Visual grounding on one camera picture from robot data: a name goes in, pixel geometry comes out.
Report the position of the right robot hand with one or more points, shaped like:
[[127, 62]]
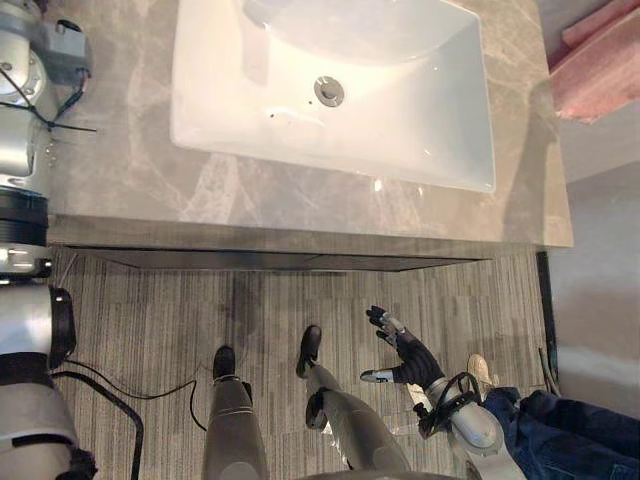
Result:
[[417, 361]]

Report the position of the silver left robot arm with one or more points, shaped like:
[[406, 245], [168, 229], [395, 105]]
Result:
[[25, 320]]

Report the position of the person's shoe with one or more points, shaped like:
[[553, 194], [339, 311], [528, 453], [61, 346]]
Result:
[[481, 371]]

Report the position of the silver right robot leg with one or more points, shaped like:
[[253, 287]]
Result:
[[350, 420]]

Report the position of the silver robot leg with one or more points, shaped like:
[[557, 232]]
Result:
[[350, 420], [232, 430]]

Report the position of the dark vanity cabinet front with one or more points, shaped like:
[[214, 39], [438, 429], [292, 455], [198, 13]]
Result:
[[280, 259]]

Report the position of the person's leg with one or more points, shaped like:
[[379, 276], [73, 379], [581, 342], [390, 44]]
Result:
[[570, 440]]

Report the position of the silver left robot leg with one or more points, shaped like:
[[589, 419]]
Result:
[[232, 430]]

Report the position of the white rectangular sink basin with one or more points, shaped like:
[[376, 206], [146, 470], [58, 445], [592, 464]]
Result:
[[350, 125]]

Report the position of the metal sink drain plug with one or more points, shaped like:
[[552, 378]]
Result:
[[329, 91]]

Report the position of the pink towel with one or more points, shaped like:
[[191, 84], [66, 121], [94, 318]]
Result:
[[597, 65]]

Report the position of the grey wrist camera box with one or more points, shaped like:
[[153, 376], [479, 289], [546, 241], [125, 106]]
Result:
[[67, 47]]

